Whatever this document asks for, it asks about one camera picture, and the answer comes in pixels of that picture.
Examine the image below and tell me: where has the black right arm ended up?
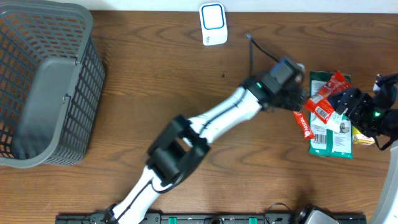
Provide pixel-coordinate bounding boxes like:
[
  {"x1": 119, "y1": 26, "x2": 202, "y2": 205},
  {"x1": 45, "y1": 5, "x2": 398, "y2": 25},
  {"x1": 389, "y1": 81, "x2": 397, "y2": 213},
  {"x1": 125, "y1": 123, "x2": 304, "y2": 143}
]
[{"x1": 328, "y1": 73, "x2": 397, "y2": 224}]

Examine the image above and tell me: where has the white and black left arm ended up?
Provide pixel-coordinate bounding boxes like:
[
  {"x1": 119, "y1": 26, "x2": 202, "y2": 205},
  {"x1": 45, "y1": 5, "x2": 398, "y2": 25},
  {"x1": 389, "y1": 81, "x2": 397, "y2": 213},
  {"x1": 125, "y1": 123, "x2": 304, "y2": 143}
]
[{"x1": 104, "y1": 58, "x2": 307, "y2": 223}]

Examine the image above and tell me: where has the green white 3M packet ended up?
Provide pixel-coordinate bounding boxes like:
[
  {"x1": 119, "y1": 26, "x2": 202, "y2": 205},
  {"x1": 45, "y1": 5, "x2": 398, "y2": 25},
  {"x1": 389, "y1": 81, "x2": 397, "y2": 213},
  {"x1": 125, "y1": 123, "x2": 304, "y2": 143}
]
[{"x1": 309, "y1": 71, "x2": 353, "y2": 159}]

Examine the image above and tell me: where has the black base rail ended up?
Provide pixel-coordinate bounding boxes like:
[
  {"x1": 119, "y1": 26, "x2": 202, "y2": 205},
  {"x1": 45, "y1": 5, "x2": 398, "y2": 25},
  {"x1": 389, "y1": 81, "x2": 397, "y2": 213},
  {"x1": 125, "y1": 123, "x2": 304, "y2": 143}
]
[{"x1": 55, "y1": 212, "x2": 368, "y2": 224}]

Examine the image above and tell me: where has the white teal wipes packet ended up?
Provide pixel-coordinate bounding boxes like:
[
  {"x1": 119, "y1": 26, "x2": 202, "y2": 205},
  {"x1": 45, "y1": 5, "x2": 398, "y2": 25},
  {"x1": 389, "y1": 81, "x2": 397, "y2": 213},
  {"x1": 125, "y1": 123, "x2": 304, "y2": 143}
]
[{"x1": 310, "y1": 112, "x2": 343, "y2": 132}]

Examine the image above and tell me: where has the grey plastic mesh basket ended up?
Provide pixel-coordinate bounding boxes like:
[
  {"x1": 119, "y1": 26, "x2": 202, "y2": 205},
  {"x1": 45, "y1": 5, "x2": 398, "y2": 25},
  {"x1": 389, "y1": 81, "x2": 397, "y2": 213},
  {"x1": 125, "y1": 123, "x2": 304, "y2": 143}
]
[{"x1": 1, "y1": 1, "x2": 106, "y2": 169}]

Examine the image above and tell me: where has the thin red stick packet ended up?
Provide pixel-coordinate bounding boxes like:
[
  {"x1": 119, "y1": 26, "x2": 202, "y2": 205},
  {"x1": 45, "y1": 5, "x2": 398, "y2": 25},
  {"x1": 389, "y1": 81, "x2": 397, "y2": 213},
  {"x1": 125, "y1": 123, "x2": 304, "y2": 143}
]
[{"x1": 293, "y1": 111, "x2": 315, "y2": 140}]

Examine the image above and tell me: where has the red snack packet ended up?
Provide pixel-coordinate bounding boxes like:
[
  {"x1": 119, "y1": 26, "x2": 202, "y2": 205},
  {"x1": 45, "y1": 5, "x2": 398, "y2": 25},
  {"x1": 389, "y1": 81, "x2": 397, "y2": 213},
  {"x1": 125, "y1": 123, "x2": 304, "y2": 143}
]
[{"x1": 304, "y1": 71, "x2": 351, "y2": 124}]

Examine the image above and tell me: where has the green snack box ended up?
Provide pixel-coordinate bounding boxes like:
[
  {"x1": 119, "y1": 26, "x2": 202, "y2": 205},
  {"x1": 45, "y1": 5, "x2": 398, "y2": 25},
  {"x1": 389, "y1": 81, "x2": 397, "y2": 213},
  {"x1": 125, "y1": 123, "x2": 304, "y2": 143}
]
[{"x1": 352, "y1": 127, "x2": 375, "y2": 145}]

